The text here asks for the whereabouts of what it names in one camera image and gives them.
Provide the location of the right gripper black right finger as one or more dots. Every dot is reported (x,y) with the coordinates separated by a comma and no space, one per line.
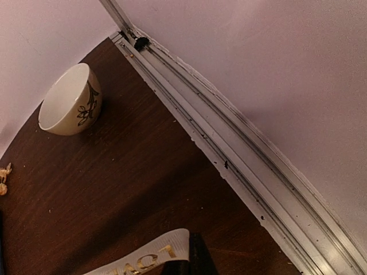
(200,260)

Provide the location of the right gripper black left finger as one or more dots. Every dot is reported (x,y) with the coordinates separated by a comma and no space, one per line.
(180,267)

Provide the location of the cream printed ribbon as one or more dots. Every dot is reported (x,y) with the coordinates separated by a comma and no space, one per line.
(171,246)

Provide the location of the blue wrapping paper sheet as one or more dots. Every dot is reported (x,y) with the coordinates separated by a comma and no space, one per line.
(2,269)

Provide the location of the white ceramic bowl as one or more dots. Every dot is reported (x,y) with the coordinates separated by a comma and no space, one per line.
(73,102)

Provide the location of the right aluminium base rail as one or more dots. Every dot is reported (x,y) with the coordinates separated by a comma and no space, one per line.
(287,207)

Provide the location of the right aluminium corner post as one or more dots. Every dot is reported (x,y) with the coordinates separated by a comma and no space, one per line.
(117,14)

